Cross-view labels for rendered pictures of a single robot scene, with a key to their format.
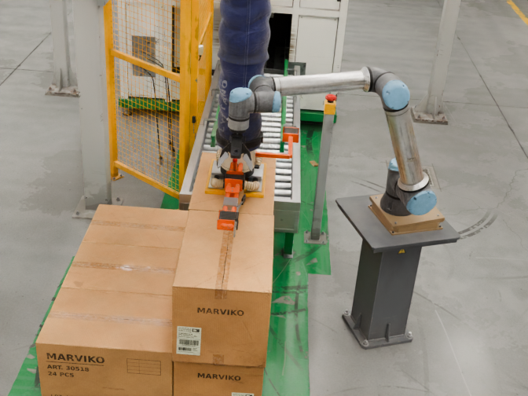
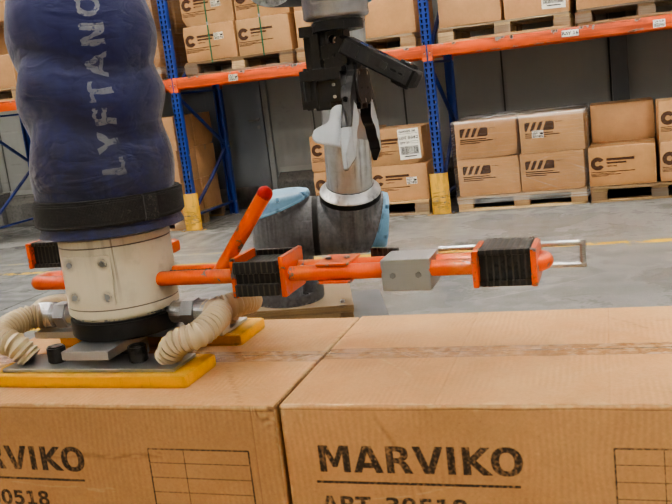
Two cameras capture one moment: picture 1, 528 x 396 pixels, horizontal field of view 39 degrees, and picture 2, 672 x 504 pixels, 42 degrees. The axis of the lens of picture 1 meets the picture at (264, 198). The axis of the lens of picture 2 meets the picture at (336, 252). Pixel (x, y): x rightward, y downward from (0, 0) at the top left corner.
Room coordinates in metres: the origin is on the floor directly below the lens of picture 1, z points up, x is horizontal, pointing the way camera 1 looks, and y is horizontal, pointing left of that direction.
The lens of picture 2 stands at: (2.60, 1.30, 1.33)
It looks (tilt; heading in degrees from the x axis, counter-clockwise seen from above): 11 degrees down; 289
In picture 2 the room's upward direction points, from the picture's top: 7 degrees counter-clockwise
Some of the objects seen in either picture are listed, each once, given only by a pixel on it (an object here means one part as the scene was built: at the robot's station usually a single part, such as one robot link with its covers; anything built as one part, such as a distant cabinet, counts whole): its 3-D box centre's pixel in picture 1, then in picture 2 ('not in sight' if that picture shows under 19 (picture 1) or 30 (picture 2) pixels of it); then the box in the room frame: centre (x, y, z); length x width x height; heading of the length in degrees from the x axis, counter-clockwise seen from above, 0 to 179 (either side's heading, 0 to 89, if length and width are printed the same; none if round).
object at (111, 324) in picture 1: (170, 302); not in sight; (3.08, 0.44, 0.34); 1.20 x 1.00 x 0.40; 0
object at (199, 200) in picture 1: (233, 215); (163, 474); (3.33, 0.15, 0.75); 0.60 x 0.40 x 0.40; 0
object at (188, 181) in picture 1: (205, 126); not in sight; (4.93, 0.46, 0.50); 2.31 x 0.05 x 0.19; 0
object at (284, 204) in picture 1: (240, 201); not in sight; (3.76, 0.14, 0.58); 0.70 x 0.03 x 0.06; 90
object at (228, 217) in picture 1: (226, 220); (507, 262); (2.75, 0.15, 1.07); 0.08 x 0.07 x 0.05; 0
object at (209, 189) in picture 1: (218, 174); (97, 361); (3.35, 0.24, 0.97); 0.34 x 0.10 x 0.05; 0
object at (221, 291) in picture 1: (225, 284); (543, 484); (2.72, 0.14, 0.74); 0.60 x 0.40 x 0.40; 0
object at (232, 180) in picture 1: (233, 181); (268, 271); (3.10, 0.15, 1.07); 0.10 x 0.08 x 0.06; 90
